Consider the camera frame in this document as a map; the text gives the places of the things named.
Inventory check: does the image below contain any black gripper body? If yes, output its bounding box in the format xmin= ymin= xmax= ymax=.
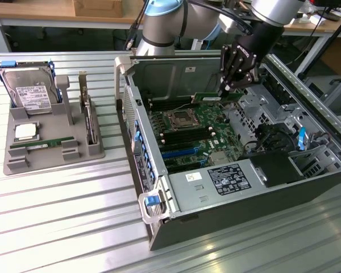
xmin=221 ymin=23 xmax=285 ymax=74

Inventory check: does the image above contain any green RAM stick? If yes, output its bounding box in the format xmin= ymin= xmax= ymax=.
xmin=11 ymin=138 xmax=75 ymax=149
xmin=192 ymin=92 xmax=244 ymax=104

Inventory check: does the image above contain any black RAM slot bank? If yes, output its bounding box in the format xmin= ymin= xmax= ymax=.
xmin=148 ymin=96 xmax=194 ymax=112
xmin=158 ymin=127 xmax=217 ymax=144

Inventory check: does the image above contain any green motherboard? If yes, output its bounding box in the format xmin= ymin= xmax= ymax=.
xmin=147 ymin=96 xmax=246 ymax=175

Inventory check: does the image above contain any black tripod pole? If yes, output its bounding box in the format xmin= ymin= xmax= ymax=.
xmin=297 ymin=7 xmax=341 ymax=80

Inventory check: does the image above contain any CPU socket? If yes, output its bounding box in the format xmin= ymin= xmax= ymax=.
xmin=163 ymin=109 xmax=202 ymax=132

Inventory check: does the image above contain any black monitor stand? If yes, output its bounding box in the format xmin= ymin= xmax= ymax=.
xmin=317 ymin=0 xmax=341 ymax=22

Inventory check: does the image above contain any blue expansion slot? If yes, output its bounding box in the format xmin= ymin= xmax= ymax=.
xmin=161 ymin=147 xmax=202 ymax=160

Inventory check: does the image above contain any grey power supply unit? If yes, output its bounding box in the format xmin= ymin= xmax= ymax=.
xmin=167 ymin=158 xmax=267 ymax=214

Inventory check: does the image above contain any open black PC case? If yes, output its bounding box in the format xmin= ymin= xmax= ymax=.
xmin=114 ymin=51 xmax=341 ymax=251

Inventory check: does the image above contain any brown cardboard box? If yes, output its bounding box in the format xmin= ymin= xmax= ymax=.
xmin=73 ymin=0 xmax=123 ymax=17

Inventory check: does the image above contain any blue case latch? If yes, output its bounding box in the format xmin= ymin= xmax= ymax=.
xmin=144 ymin=194 xmax=160 ymax=206

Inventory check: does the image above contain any grey parts rack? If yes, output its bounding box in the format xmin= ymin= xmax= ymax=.
xmin=3 ymin=75 xmax=106 ymax=176

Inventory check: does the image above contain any hard disk in blue caddy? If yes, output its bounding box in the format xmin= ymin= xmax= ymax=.
xmin=0 ymin=59 xmax=61 ymax=116

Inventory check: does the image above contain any silver CPU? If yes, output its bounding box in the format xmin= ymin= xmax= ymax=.
xmin=14 ymin=123 xmax=41 ymax=141

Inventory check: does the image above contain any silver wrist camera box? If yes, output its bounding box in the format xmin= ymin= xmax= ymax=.
xmin=217 ymin=10 xmax=254 ymax=35

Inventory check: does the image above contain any wooden desk with white frame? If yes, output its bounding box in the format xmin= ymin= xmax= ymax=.
xmin=281 ymin=10 xmax=341 ymax=75
xmin=0 ymin=0 xmax=146 ymax=52

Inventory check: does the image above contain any blue disk wire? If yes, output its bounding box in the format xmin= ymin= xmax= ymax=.
xmin=297 ymin=127 xmax=307 ymax=152

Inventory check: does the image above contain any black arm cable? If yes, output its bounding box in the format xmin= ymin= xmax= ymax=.
xmin=126 ymin=0 xmax=149 ymax=51

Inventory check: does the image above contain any graphics card with metal bracket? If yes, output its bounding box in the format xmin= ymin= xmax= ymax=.
xmin=78 ymin=71 xmax=99 ymax=146

